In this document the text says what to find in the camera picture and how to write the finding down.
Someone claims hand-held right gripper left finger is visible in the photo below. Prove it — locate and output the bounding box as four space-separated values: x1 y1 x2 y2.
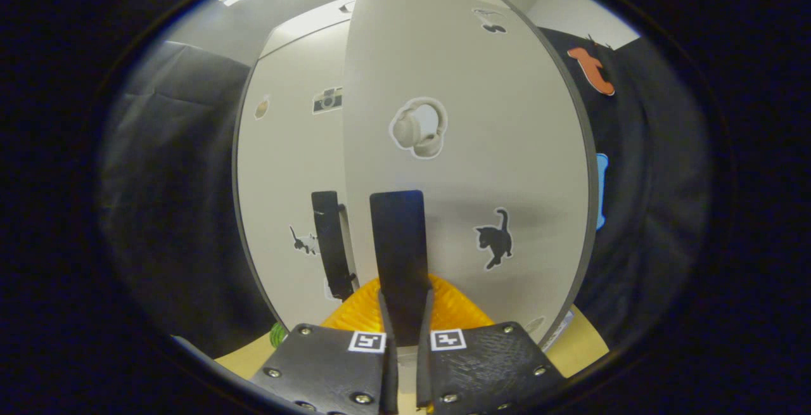
250 274 400 415

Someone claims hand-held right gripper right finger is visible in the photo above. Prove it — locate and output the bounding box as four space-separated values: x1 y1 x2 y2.
415 274 568 415

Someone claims black door handle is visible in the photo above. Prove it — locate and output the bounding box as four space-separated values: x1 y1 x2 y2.
369 190 430 347
310 191 357 302

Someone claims cabinet door with camera sticker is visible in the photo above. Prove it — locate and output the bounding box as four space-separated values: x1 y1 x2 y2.
234 21 355 330

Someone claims cabinet door with headphones sticker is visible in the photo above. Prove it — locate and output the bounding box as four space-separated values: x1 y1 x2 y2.
342 0 599 346

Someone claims white double-door shoe cabinet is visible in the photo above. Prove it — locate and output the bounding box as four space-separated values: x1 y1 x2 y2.
231 0 599 349

